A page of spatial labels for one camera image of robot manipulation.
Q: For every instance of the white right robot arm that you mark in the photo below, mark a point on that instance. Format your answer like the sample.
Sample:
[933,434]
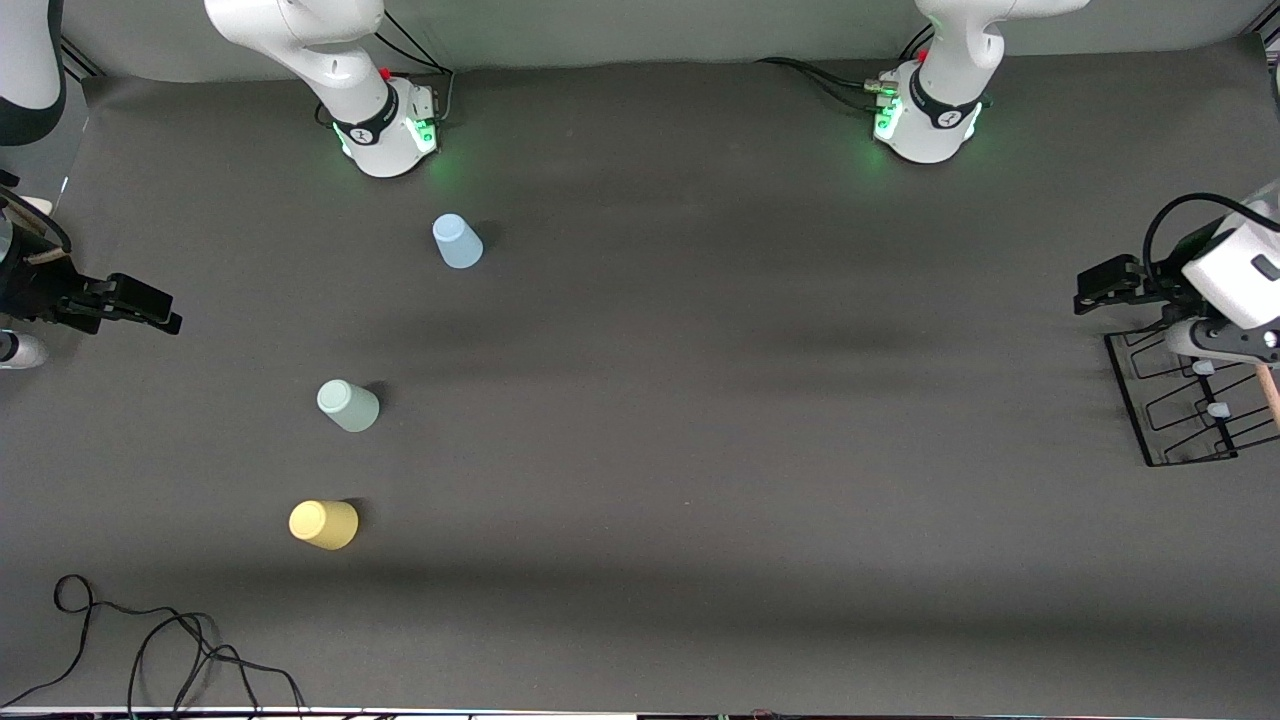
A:
[350,60]

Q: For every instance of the light blue plastic cup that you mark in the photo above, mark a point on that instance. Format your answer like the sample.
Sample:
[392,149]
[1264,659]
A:
[458,245]

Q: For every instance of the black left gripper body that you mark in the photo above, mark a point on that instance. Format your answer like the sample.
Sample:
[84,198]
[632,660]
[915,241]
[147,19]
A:
[1152,291]

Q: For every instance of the yellow plastic cup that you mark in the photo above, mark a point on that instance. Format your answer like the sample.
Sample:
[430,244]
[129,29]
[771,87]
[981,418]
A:
[323,524]

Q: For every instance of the pale green plastic cup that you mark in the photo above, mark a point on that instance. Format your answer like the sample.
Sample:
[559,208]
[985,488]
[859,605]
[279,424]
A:
[348,406]

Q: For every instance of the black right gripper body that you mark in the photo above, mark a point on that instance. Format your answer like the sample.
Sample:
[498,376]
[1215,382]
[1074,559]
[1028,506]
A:
[30,291]

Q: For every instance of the black frame rail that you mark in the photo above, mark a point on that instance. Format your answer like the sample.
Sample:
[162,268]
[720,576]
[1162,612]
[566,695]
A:
[1270,40]
[85,65]

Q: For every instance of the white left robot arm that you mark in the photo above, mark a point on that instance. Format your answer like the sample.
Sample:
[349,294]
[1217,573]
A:
[940,110]

